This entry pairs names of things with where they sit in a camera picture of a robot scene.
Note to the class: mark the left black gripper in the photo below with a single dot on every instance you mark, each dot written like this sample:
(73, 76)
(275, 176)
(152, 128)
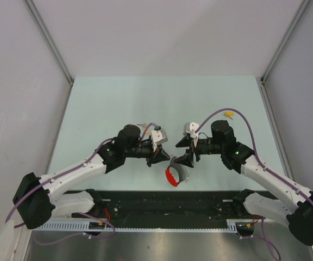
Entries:
(159, 155)

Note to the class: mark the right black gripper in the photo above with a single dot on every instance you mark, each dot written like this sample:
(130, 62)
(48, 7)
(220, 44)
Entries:
(187, 159)

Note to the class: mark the red handled metal key holder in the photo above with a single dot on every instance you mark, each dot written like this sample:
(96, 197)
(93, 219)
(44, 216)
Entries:
(176, 173)

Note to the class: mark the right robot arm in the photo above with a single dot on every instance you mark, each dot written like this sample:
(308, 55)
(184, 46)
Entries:
(292, 206)

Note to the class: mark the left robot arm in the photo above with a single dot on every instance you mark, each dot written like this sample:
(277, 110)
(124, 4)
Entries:
(38, 199)

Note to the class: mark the key with yellow tag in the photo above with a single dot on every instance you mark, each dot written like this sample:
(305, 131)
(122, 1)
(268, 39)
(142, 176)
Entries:
(142, 125)

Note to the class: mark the yellow capped key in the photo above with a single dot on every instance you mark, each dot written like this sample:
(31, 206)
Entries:
(229, 114)

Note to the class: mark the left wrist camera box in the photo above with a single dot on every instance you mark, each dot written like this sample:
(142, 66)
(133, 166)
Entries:
(158, 137)

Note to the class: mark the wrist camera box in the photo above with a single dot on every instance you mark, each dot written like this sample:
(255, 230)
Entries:
(158, 137)
(189, 132)

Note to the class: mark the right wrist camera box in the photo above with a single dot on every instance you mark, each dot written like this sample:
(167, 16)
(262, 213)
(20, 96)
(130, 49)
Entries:
(189, 132)

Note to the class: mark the white slotted cable duct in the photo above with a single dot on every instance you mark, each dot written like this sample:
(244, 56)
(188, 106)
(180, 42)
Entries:
(92, 226)

